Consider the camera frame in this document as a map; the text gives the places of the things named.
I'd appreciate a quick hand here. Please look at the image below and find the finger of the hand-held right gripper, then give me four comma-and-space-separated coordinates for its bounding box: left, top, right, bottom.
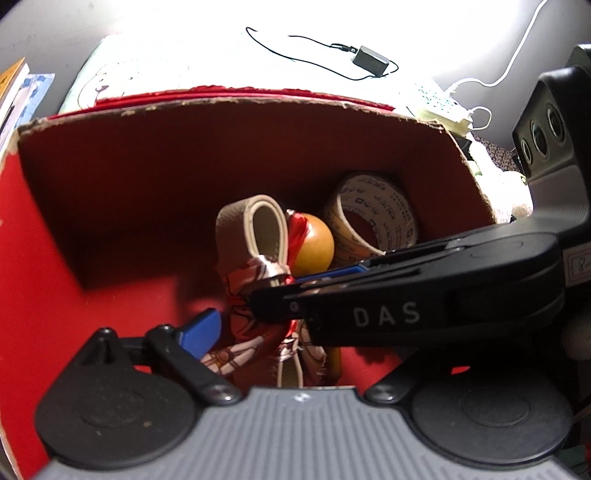
294, 239, 463, 284
248, 281, 325, 334

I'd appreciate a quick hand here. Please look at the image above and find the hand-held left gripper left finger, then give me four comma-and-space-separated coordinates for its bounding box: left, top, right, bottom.
69, 309, 243, 405

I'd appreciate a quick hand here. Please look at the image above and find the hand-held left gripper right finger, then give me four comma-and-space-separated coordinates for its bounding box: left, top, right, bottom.
364, 346, 472, 403

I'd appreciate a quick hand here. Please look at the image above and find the brown wooden gourd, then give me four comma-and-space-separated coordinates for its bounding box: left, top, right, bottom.
291, 213, 335, 278

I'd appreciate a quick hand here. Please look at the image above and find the red printed scarf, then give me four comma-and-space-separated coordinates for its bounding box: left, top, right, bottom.
198, 210, 343, 389

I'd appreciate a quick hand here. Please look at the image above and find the beige strap loop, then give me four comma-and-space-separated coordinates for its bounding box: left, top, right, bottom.
215, 194, 290, 278

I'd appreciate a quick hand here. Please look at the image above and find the red cardboard box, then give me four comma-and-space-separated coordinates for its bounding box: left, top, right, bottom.
0, 84, 497, 480

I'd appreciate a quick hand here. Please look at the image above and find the printed tape roll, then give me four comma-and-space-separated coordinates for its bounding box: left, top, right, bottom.
322, 172, 419, 269

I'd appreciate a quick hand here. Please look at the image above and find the dark patterned stool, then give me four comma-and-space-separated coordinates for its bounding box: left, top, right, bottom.
470, 135, 517, 172

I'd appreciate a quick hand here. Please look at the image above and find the white power strip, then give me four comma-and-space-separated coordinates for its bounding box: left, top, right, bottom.
409, 78, 475, 136

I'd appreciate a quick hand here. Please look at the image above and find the black power adapter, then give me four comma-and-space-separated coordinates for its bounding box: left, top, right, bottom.
352, 45, 391, 78

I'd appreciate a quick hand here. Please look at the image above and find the pale green printed cloth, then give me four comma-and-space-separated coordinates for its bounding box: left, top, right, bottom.
59, 33, 197, 114

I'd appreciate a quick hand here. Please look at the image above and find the yellow book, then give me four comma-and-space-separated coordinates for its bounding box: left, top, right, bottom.
0, 57, 29, 137

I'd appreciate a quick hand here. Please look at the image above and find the white cable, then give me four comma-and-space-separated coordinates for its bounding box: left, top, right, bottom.
442, 0, 551, 95

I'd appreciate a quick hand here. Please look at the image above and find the black adapter cable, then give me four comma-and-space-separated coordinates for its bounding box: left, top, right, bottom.
245, 26, 400, 82

